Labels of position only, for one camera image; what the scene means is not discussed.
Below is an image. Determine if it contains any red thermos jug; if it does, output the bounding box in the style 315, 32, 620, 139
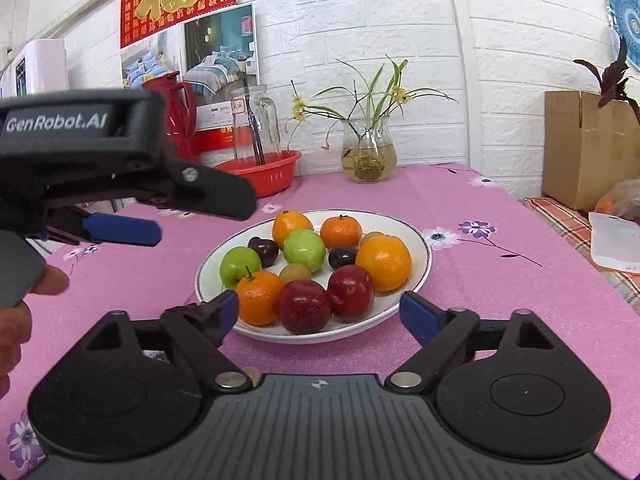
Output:
142, 70, 200, 162

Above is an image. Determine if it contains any pink floral tablecloth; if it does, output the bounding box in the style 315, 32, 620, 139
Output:
1, 164, 639, 479

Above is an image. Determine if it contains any dark purple leaf plant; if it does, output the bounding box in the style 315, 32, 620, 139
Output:
574, 37, 640, 122

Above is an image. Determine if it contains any white plastic packet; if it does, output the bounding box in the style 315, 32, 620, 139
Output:
589, 212, 640, 274

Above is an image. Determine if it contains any large mandarin with stem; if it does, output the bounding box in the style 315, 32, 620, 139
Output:
235, 270, 284, 327

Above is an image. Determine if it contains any small green apple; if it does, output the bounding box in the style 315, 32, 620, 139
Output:
219, 247, 262, 289

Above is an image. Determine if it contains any large orange fruit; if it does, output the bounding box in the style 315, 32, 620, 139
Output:
356, 234, 412, 292

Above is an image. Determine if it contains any blue round wall decoration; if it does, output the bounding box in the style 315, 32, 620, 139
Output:
605, 0, 640, 70

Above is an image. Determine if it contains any person's left hand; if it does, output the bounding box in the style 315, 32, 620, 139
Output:
0, 266, 70, 398

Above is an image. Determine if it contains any plaid cloth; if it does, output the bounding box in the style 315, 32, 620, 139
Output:
522, 197, 639, 314

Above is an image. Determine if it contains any clear plastic bag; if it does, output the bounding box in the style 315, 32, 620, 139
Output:
596, 178, 640, 222

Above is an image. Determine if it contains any brown kiwi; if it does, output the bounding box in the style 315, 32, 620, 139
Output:
279, 263, 312, 284
360, 231, 384, 246

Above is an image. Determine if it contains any clear glass pitcher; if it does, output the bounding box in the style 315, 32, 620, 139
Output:
231, 84, 282, 166

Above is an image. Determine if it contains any black stirring stick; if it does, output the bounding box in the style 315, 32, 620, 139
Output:
242, 75, 266, 166

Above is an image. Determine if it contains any dark red apple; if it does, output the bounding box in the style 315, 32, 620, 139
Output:
326, 264, 374, 322
278, 280, 332, 335

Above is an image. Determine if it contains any glass vase with plant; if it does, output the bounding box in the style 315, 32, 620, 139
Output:
285, 55, 459, 183

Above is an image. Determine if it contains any red plastic basket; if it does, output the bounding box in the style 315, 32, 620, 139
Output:
215, 151, 303, 198

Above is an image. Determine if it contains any large green apple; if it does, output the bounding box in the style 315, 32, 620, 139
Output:
283, 230, 326, 273

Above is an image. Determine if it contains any bedding wall calendar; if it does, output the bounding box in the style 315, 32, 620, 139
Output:
120, 4, 259, 158

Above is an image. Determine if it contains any brown cardboard box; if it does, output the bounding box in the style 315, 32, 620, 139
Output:
541, 91, 639, 210

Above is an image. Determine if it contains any white water purifier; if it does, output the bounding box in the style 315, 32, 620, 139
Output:
1, 39, 70, 98

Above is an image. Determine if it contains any small mandarin with stem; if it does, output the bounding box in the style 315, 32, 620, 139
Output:
320, 214, 362, 250

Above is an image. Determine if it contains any white oval plate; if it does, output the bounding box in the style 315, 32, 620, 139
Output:
194, 208, 433, 346

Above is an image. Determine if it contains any smooth orange fruit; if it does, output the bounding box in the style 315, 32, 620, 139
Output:
271, 209, 314, 248

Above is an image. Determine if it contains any dark cherry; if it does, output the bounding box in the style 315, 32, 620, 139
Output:
247, 236, 280, 269
328, 247, 358, 270

